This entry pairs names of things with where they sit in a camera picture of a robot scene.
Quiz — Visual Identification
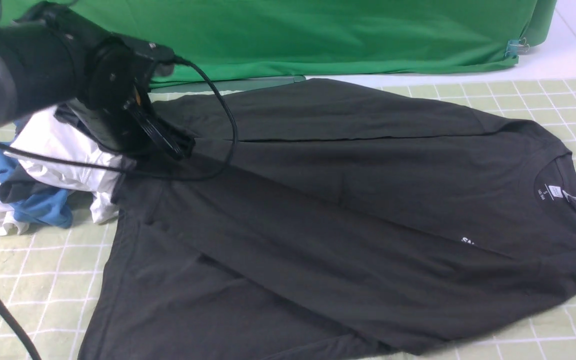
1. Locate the metal binder clip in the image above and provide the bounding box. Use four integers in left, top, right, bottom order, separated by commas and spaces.
503, 38, 531, 59

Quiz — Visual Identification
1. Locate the green backdrop cloth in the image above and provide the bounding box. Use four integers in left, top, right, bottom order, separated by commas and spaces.
0, 0, 558, 94

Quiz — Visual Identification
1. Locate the green metal base bar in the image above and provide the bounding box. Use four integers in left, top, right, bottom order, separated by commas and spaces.
151, 75, 306, 94

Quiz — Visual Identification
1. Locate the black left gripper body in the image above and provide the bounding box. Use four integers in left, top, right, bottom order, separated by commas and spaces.
68, 35, 175, 155

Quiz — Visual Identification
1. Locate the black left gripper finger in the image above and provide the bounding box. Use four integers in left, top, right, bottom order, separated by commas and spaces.
130, 102, 195, 161

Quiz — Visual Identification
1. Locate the dark gray crumpled garment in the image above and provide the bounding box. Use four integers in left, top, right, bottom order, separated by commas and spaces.
0, 164, 71, 205

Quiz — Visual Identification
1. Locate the blue crumpled garment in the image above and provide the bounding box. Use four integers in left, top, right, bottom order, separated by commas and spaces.
0, 118, 74, 229

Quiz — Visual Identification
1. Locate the dark gray long-sleeve top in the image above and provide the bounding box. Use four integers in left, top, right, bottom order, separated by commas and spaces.
78, 79, 576, 360

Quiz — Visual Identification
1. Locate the white crumpled shirt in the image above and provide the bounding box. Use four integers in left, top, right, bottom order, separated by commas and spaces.
2, 106, 123, 228

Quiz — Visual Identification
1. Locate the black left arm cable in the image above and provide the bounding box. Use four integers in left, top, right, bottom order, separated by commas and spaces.
0, 57, 239, 360

